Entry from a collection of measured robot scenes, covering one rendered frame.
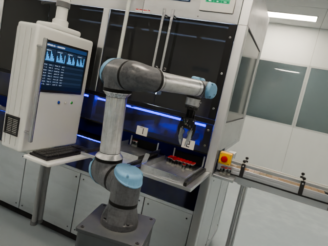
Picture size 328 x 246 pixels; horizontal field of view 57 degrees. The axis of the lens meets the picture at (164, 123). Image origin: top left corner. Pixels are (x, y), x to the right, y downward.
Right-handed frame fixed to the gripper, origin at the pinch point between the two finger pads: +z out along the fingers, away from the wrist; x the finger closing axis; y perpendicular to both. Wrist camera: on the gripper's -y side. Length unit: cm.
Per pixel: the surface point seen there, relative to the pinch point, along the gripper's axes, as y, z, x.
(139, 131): -41, 7, -35
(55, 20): -17, -51, -96
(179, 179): 5.3, 18.7, 3.3
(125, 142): -46, 19, -44
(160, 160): -25.7, 19.0, -13.6
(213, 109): -30.8, -20.1, 10.5
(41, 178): -31, 56, -94
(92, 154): -4, 21, -50
